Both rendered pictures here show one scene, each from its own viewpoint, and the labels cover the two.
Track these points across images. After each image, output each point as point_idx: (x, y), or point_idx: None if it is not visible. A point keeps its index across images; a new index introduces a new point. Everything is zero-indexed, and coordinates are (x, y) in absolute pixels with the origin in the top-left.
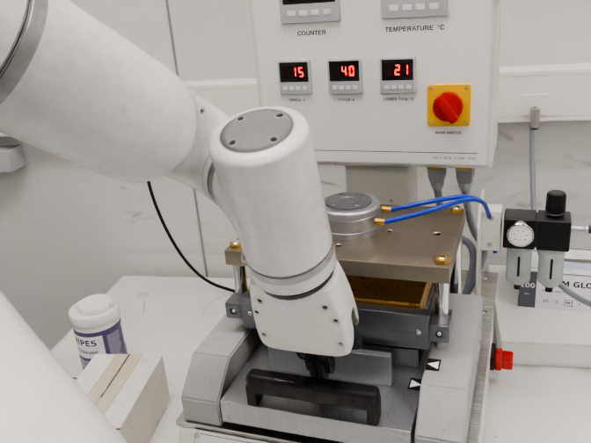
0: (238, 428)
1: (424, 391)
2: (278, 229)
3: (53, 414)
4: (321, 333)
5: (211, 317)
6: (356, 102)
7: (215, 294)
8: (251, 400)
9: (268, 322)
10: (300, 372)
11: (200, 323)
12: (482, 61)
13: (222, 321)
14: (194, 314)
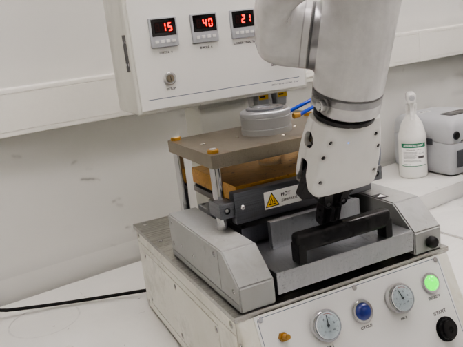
0: (289, 297)
1: (398, 206)
2: (388, 50)
3: None
4: (365, 162)
5: (29, 334)
6: (214, 48)
7: (5, 320)
8: (304, 258)
9: (330, 165)
10: None
11: (25, 342)
12: None
13: (202, 235)
14: (5, 340)
